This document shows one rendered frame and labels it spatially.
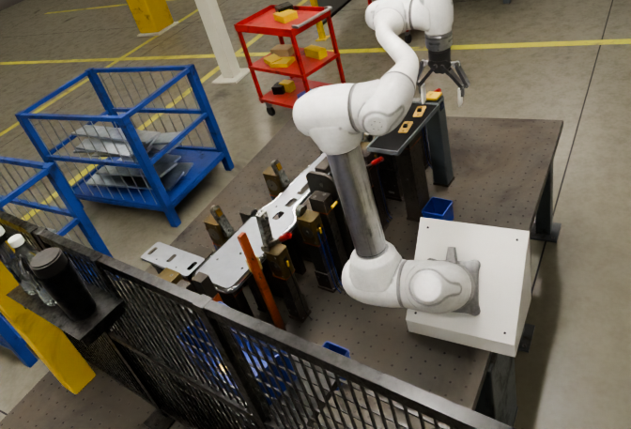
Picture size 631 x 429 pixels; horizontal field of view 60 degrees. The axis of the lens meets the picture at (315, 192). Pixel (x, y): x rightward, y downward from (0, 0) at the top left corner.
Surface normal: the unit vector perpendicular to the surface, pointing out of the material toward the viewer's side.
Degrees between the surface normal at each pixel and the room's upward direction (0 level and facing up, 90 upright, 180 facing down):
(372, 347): 0
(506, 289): 45
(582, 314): 0
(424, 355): 0
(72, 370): 90
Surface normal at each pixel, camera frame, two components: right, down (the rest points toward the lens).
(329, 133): -0.37, 0.63
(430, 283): -0.40, -0.13
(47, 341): 0.79, 0.18
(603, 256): -0.24, -0.79
